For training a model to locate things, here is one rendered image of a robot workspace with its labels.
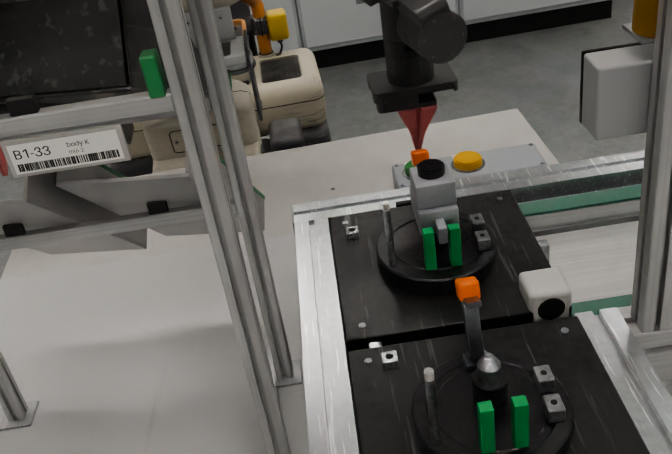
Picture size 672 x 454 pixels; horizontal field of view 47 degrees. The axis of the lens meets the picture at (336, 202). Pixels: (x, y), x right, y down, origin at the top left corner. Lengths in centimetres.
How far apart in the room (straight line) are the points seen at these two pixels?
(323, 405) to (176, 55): 38
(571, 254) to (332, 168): 50
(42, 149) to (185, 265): 61
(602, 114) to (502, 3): 339
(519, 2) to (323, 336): 339
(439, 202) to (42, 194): 40
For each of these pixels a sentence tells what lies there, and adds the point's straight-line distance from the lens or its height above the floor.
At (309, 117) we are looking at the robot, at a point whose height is 72.
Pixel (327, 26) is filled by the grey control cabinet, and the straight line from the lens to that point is 394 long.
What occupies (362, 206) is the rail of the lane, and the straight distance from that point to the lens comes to 105.
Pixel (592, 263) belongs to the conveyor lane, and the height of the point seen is 92.
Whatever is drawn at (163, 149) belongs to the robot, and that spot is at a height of 83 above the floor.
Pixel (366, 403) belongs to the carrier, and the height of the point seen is 97.
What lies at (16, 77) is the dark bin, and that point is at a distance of 65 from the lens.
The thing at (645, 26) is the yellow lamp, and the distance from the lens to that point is 71.
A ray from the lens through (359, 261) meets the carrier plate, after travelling 93.
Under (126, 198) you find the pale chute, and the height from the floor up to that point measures 114.
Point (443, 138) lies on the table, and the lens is 141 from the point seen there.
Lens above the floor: 152
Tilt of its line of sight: 32 degrees down
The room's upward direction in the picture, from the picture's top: 9 degrees counter-clockwise
